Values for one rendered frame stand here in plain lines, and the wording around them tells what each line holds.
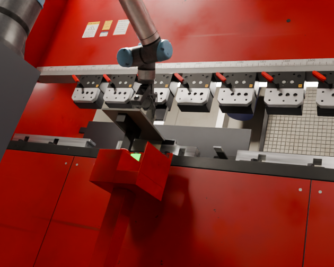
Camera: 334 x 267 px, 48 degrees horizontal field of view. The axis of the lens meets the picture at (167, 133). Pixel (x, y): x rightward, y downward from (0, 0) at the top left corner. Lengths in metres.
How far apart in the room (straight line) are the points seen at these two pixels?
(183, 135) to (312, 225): 1.20
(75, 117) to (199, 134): 0.88
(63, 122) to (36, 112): 0.24
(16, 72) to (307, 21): 1.31
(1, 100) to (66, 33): 1.57
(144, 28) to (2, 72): 0.64
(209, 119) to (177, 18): 2.77
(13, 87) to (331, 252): 0.98
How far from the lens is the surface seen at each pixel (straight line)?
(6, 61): 0.91
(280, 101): 1.60
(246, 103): 1.62
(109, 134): 2.52
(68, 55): 2.28
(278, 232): 1.28
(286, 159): 1.49
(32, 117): 2.35
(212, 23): 1.96
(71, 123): 2.61
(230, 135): 2.19
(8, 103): 0.90
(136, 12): 1.38
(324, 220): 1.29
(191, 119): 4.85
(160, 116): 1.76
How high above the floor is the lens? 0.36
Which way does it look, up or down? 23 degrees up
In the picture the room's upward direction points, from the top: 15 degrees clockwise
